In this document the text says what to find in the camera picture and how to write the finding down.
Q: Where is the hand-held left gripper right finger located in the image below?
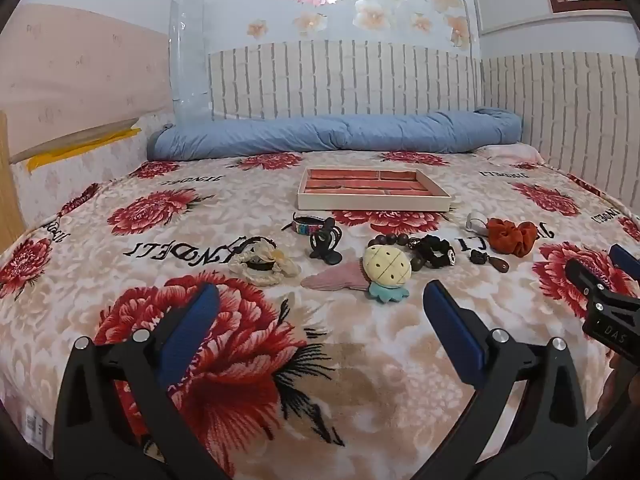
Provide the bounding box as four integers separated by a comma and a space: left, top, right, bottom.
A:
422, 280, 608, 480

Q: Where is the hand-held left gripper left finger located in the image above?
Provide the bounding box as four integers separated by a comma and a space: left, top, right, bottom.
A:
52, 282, 236, 480

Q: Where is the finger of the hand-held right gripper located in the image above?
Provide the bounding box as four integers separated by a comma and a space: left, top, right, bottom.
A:
608, 244, 640, 283
565, 258, 615, 311

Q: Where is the rust orange scrunchie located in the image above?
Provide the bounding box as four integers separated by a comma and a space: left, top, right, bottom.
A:
486, 217, 540, 257

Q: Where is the cream plush hair clip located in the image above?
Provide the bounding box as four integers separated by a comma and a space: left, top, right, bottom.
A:
362, 244, 413, 305

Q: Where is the wooden bead bracelet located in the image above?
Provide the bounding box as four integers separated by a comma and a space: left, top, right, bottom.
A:
367, 232, 426, 273

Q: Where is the cream scrunchie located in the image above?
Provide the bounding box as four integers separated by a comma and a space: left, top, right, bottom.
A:
227, 237, 302, 288

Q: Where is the pink hair clip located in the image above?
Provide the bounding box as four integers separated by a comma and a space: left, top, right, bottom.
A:
301, 259, 373, 292

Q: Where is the brick pattern tray box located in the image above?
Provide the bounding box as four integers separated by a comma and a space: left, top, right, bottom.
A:
296, 167, 452, 212

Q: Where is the red floral printed blanket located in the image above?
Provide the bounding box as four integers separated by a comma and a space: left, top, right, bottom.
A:
0, 142, 640, 480

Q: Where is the pink pillow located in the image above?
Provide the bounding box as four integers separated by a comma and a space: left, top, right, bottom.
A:
482, 142, 546, 165

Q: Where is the plain black claw clip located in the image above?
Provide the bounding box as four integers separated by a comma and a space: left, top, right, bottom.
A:
306, 217, 346, 264

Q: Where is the yellow tape strip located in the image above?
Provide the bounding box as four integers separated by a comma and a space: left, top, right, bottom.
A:
27, 127, 142, 171

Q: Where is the rolled blue duvet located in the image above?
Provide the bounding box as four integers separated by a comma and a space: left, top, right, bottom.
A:
147, 108, 523, 162

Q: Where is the pink patterned board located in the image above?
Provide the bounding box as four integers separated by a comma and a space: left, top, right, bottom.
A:
0, 4, 173, 161

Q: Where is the colourful woven bracelet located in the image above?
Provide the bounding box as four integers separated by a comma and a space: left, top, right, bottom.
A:
281, 212, 326, 233

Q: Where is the wooden post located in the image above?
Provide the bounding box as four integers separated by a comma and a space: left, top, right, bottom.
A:
0, 112, 26, 246

